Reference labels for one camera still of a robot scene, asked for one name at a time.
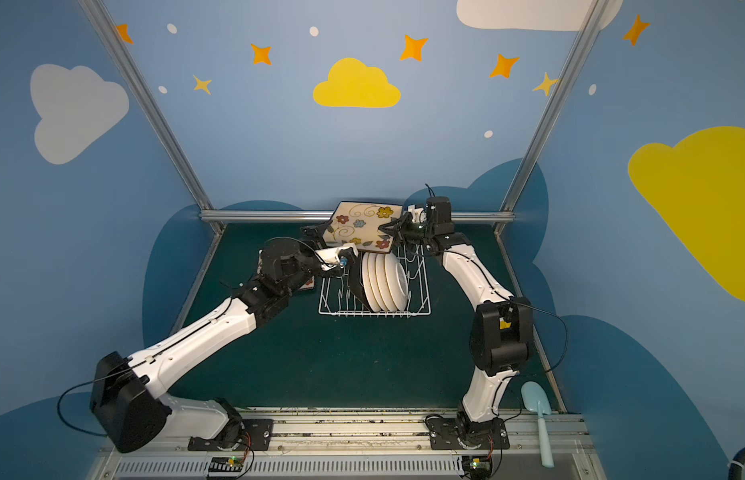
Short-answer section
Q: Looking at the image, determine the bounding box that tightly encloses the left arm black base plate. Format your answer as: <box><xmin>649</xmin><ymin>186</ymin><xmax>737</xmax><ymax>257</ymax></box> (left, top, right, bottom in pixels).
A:
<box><xmin>188</xmin><ymin>419</ymin><xmax>274</xmax><ymax>452</ymax></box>

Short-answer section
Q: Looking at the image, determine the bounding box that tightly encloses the right small circuit board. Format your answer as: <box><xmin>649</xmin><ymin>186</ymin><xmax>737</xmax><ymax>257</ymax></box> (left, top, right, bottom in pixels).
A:
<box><xmin>460</xmin><ymin>456</ymin><xmax>494</xmax><ymax>480</ymax></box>

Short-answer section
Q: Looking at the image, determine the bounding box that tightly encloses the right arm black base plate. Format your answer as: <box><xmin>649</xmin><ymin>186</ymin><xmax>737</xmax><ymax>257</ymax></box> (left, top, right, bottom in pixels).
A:
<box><xmin>424</xmin><ymin>415</ymin><xmax>511</xmax><ymax>450</ymax></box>

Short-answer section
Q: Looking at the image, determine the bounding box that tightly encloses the white wire dish rack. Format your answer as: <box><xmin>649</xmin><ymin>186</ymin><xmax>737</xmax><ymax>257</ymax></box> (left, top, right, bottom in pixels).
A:
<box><xmin>318</xmin><ymin>245</ymin><xmax>431</xmax><ymax>318</ymax></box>

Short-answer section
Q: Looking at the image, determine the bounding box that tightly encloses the aluminium rail base frame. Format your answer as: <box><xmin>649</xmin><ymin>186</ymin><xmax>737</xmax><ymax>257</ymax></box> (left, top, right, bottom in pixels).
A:
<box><xmin>88</xmin><ymin>408</ymin><xmax>606</xmax><ymax>479</ymax></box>

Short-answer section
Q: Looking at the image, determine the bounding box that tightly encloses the black square floral plate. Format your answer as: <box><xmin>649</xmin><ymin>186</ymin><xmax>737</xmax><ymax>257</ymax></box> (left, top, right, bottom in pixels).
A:
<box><xmin>322</xmin><ymin>201</ymin><xmax>403</xmax><ymax>254</ymax></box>
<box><xmin>300</xmin><ymin>277</ymin><xmax>316</xmax><ymax>291</ymax></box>
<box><xmin>346</xmin><ymin>251</ymin><xmax>368</xmax><ymax>310</ymax></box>

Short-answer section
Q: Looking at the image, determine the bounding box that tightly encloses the left small circuit board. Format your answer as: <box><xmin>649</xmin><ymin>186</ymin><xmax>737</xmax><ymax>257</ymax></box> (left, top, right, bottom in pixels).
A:
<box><xmin>206</xmin><ymin>456</ymin><xmax>246</xmax><ymax>479</ymax></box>

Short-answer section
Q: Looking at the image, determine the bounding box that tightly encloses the small circuit board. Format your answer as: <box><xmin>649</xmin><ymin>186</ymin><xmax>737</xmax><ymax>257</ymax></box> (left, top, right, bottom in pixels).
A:
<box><xmin>206</xmin><ymin>456</ymin><xmax>246</xmax><ymax>479</ymax></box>
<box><xmin>460</xmin><ymin>456</ymin><xmax>494</xmax><ymax>480</ymax></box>

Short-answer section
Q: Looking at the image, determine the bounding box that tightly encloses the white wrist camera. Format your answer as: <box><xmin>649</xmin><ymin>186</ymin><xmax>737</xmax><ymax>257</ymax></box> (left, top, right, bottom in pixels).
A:
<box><xmin>408</xmin><ymin>205</ymin><xmax>427</xmax><ymax>224</ymax></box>
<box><xmin>314</xmin><ymin>243</ymin><xmax>360</xmax><ymax>271</ymax></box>

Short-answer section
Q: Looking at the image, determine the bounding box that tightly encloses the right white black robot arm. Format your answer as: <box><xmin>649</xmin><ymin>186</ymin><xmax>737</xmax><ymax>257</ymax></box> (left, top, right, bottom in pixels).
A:
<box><xmin>379</xmin><ymin>196</ymin><xmax>534</xmax><ymax>443</ymax></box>

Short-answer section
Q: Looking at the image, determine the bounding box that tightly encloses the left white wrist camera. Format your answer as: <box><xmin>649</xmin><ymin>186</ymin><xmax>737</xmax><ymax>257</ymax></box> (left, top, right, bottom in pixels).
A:
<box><xmin>314</xmin><ymin>243</ymin><xmax>360</xmax><ymax>271</ymax></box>

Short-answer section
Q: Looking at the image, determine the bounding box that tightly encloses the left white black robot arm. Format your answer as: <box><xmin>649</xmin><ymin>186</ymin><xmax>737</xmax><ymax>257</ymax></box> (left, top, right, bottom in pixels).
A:
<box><xmin>90</xmin><ymin>237</ymin><xmax>358</xmax><ymax>453</ymax></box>

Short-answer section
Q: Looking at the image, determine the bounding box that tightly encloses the white round plate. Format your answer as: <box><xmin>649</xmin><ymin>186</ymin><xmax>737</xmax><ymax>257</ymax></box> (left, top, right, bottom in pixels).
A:
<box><xmin>385</xmin><ymin>254</ymin><xmax>409</xmax><ymax>311</ymax></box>
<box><xmin>368</xmin><ymin>253</ymin><xmax>389</xmax><ymax>312</ymax></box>
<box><xmin>362</xmin><ymin>252</ymin><xmax>381</xmax><ymax>313</ymax></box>
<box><xmin>377</xmin><ymin>254</ymin><xmax>398</xmax><ymax>312</ymax></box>

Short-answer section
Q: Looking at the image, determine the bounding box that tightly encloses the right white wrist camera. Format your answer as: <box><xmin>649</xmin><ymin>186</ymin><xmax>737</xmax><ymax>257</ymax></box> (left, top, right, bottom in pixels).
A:
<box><xmin>408</xmin><ymin>205</ymin><xmax>427</xmax><ymax>224</ymax></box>

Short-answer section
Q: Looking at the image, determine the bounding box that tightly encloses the light blue toy spatula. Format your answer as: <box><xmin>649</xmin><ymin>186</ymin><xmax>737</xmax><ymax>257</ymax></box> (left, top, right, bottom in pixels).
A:
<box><xmin>521</xmin><ymin>381</ymin><xmax>555</xmax><ymax>469</ymax></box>

